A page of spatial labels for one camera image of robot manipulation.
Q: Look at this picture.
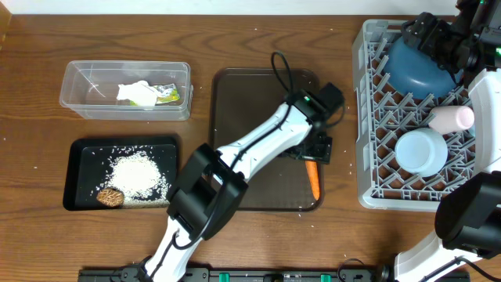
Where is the orange carrot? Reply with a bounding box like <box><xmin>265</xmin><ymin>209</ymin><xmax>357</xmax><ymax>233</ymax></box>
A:
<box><xmin>305</xmin><ymin>161</ymin><xmax>321</xmax><ymax>201</ymax></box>

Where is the dark blue plate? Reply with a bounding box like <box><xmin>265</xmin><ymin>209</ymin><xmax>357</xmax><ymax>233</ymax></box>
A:
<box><xmin>384</xmin><ymin>38</ymin><xmax>457</xmax><ymax>99</ymax></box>

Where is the pink cup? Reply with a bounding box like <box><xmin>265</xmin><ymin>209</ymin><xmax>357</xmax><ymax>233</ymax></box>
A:
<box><xmin>428</xmin><ymin>106</ymin><xmax>474</xmax><ymax>135</ymax></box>

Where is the light blue bowl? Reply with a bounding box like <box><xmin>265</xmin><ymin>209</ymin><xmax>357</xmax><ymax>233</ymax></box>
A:
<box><xmin>395</xmin><ymin>128</ymin><xmax>448</xmax><ymax>177</ymax></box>

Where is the foil wrapper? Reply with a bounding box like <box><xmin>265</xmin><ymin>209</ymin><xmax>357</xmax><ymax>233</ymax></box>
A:
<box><xmin>152</xmin><ymin>84</ymin><xmax>180</xmax><ymax>106</ymax></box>

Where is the pile of white rice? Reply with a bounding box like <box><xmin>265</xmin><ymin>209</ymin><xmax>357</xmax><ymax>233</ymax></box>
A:
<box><xmin>87</xmin><ymin>145</ymin><xmax>176</xmax><ymax>208</ymax></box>

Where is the white napkin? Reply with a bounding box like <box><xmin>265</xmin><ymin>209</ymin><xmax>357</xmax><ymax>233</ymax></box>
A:
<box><xmin>117</xmin><ymin>81</ymin><xmax>158</xmax><ymax>107</ymax></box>

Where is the brown food scrap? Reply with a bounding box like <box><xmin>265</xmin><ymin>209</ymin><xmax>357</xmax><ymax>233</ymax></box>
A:
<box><xmin>96</xmin><ymin>188</ymin><xmax>124</xmax><ymax>208</ymax></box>

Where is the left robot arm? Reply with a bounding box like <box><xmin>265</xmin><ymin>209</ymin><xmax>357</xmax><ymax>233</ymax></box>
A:
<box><xmin>137</xmin><ymin>88</ymin><xmax>344</xmax><ymax>281</ymax></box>

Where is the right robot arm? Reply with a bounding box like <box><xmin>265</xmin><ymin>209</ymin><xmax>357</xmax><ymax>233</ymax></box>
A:
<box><xmin>393</xmin><ymin>0</ymin><xmax>500</xmax><ymax>282</ymax></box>

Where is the grey dishwasher rack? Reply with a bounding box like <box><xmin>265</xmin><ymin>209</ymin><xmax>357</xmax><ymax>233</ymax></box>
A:
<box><xmin>351</xmin><ymin>20</ymin><xmax>475</xmax><ymax>212</ymax></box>

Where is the black waste tray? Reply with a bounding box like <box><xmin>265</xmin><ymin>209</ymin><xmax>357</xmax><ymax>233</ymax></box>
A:
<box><xmin>63</xmin><ymin>136</ymin><xmax>178</xmax><ymax>211</ymax></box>

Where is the dark brown serving tray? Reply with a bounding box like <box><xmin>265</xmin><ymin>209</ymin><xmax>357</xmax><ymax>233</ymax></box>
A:
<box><xmin>210</xmin><ymin>68</ymin><xmax>322</xmax><ymax>212</ymax></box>

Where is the clear plastic bin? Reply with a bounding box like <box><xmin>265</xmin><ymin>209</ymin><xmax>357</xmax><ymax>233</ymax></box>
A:
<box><xmin>59</xmin><ymin>60</ymin><xmax>193</xmax><ymax>121</ymax></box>

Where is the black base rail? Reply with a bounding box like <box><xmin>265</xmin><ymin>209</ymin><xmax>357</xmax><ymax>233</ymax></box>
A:
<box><xmin>77</xmin><ymin>266</ymin><xmax>395</xmax><ymax>282</ymax></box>

